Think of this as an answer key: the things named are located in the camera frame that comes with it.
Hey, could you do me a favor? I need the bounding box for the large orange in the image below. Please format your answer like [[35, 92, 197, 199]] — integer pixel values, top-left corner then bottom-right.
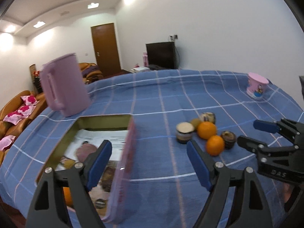
[[63, 187, 73, 207]]

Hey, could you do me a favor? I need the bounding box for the brown chocolate muffin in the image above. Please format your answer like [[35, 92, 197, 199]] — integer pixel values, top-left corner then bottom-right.
[[221, 131, 237, 150]]

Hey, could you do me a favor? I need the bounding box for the small orange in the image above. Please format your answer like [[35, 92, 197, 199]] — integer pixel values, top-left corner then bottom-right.
[[205, 135, 225, 157]]

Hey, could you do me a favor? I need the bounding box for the small brown kiwi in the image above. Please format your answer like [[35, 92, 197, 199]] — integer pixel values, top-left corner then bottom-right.
[[61, 159, 75, 169]]

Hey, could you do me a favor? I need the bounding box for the purple round turnip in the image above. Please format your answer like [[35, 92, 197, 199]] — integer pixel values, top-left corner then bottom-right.
[[75, 143, 97, 162]]

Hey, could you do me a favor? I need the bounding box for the dark purple pastry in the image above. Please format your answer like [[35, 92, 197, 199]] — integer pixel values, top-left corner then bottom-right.
[[101, 166, 116, 192]]

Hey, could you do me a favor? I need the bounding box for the person's right hand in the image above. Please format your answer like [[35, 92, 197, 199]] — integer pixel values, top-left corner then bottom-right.
[[282, 183, 294, 203]]

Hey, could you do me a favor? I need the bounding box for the pink cartoon mug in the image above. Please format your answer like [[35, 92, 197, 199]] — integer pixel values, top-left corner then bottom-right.
[[246, 73, 269, 99]]

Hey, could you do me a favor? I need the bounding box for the orange near jar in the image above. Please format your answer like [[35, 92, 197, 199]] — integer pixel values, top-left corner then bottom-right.
[[197, 121, 217, 140]]

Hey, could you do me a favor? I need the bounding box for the purple swirl cake roll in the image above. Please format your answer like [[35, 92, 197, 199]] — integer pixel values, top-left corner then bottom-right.
[[199, 112, 216, 124]]

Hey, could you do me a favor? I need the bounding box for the pink tin box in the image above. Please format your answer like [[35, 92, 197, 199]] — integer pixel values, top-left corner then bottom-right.
[[26, 114, 135, 227]]

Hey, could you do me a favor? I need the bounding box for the printed paper in tin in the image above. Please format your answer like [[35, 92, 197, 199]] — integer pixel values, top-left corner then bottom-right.
[[56, 129, 128, 218]]

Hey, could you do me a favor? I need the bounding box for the layered dessert jar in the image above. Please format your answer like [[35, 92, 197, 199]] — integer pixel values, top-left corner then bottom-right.
[[176, 122, 195, 144]]

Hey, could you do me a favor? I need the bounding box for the blue plaid tablecloth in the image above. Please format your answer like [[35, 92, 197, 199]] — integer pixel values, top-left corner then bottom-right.
[[1, 70, 303, 227]]

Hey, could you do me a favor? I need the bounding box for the pink floral cushion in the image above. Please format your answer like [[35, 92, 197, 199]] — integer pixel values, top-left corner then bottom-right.
[[21, 95, 38, 106]]

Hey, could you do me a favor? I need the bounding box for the pink electric kettle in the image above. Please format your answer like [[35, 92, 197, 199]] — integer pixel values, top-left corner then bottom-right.
[[40, 53, 91, 117]]

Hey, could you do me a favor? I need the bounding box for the black television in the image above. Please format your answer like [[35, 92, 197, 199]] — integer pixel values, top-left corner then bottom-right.
[[146, 42, 178, 70]]

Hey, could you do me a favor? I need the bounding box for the brown leather armchair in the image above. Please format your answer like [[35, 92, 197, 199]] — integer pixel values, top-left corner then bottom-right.
[[78, 63, 104, 84]]

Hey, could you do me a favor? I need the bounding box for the pink bottle by television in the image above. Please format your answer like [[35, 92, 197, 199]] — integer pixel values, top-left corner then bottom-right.
[[143, 52, 149, 67]]

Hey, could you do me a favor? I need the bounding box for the brown wooden door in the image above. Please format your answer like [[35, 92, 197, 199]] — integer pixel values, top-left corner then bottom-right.
[[91, 23, 121, 78]]

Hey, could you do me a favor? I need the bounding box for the wall power outlet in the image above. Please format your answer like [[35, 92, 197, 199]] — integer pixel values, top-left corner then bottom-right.
[[169, 35, 178, 41]]

